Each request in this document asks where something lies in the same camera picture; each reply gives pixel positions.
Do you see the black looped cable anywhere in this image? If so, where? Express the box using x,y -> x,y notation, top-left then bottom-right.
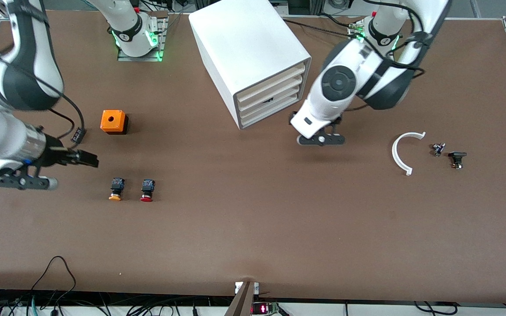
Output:
30,256 -> 77,292

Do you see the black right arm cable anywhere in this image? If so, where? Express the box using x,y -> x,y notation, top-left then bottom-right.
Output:
33,75 -> 87,141

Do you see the white curved plastic arc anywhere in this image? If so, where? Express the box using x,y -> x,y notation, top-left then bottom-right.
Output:
391,131 -> 426,176

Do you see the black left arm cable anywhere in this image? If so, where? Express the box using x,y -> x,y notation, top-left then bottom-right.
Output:
345,0 -> 426,110

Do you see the orange button enclosure box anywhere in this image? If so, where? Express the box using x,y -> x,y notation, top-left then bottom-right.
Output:
100,110 -> 129,135

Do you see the black cable behind cabinet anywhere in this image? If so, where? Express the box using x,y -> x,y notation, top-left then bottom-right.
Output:
282,13 -> 359,38

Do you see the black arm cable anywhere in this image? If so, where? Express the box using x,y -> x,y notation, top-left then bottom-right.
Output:
345,0 -> 426,110
33,75 -> 87,141

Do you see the black cable under table edge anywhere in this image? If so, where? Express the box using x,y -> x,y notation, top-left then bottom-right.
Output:
413,301 -> 458,316

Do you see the yellow mushroom push button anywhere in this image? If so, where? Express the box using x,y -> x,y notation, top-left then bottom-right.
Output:
108,178 -> 126,201

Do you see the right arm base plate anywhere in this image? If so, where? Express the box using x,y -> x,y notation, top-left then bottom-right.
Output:
117,17 -> 168,62

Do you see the white drawer holding red button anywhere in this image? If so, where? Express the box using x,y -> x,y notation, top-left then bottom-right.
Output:
238,77 -> 303,115

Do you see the red mushroom push button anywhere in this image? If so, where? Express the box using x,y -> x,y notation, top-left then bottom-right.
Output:
140,179 -> 156,203

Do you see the grey angled mounting bar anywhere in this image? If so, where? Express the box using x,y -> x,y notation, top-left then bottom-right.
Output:
224,281 -> 260,316

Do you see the small black switch part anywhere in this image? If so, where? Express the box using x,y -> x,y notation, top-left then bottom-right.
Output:
448,151 -> 467,170

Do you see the small device with red light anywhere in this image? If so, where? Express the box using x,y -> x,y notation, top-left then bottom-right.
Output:
252,302 -> 280,316

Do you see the white drawer cabinet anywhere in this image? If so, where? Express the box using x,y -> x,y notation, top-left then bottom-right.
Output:
188,0 -> 312,130

